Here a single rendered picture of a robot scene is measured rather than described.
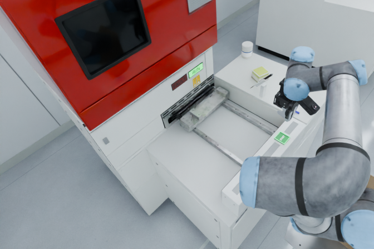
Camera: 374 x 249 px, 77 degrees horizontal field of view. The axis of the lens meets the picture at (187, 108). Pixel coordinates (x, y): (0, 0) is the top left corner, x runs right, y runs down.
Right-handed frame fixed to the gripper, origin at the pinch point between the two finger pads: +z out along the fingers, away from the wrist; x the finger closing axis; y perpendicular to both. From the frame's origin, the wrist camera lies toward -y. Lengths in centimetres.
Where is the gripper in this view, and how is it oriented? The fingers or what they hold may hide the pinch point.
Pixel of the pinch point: (289, 120)
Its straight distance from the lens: 113.7
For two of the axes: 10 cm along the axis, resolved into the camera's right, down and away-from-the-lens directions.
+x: -7.1, 5.8, -4.0
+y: -6.9, -4.7, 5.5
